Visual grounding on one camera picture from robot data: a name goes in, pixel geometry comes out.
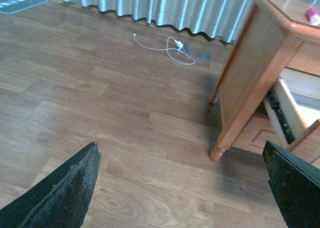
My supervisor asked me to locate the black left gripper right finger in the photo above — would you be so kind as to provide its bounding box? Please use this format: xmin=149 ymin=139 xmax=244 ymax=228
xmin=262 ymin=140 xmax=320 ymax=228

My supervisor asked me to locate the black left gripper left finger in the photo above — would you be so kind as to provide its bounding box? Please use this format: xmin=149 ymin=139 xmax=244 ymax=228
xmin=0 ymin=142 xmax=101 ymax=228

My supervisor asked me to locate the wooden top drawer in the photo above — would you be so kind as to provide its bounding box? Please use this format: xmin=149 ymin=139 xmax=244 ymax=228
xmin=263 ymin=68 xmax=320 ymax=151

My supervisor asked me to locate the wooden drawer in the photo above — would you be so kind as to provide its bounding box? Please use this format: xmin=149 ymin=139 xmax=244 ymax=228
xmin=263 ymin=68 xmax=320 ymax=151
xmin=231 ymin=114 xmax=320 ymax=164

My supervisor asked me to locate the wooden lower drawer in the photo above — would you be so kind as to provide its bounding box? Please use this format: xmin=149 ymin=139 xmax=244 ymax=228
xmin=231 ymin=114 xmax=320 ymax=164

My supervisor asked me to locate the wooden nightstand cabinet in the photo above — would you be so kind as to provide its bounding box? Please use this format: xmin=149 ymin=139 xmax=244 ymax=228
xmin=209 ymin=0 xmax=320 ymax=161

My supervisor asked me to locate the closed floor socket plate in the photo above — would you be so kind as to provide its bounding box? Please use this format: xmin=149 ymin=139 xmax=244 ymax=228
xmin=195 ymin=51 xmax=213 ymax=63

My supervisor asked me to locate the open floor socket box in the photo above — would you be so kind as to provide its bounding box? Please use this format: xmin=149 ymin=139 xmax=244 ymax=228
xmin=174 ymin=44 xmax=191 ymax=56

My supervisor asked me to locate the white charger plug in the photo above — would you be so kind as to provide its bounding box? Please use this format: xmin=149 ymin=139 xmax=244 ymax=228
xmin=174 ymin=40 xmax=184 ymax=50

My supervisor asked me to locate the grey pleated curtain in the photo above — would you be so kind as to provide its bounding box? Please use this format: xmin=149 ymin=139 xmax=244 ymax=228
xmin=52 ymin=0 xmax=320 ymax=44

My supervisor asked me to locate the white charging cable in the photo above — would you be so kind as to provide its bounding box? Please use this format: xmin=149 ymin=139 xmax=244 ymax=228
xmin=133 ymin=33 xmax=196 ymax=66

